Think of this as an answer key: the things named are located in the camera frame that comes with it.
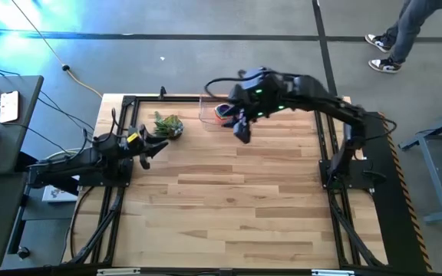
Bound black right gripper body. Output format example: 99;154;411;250
227;71;280;120

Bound clear plastic basket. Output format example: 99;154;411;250
199;94;247;132

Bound orange measuring cup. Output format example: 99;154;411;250
213;103;241;126

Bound potted succulent plant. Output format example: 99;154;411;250
153;111;185;140

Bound black side platform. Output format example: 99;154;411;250
365;110;430;274

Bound grey metal table legs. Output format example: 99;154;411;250
397;98;442;224

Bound person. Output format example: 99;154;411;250
381;0;442;64

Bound silver metal bracket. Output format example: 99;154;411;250
312;269;355;276
97;268;141;276

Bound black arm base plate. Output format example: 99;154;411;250
318;157;375;189
78;156;134;189

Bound green measuring cup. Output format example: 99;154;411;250
214;103;234;118

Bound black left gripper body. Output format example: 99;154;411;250
123;123;152;170

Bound person's shoe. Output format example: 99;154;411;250
364;33;393;54
368;57;403;74

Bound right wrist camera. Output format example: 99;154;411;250
239;67;269;84

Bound orange floor cable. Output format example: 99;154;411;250
10;0;104;99

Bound grey desk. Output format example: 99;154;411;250
0;75;45;271

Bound white smartphone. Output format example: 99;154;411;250
0;90;21;124

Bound yellow black hazard tape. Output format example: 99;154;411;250
378;111;434;272

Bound white printed paper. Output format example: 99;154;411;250
41;185;79;203

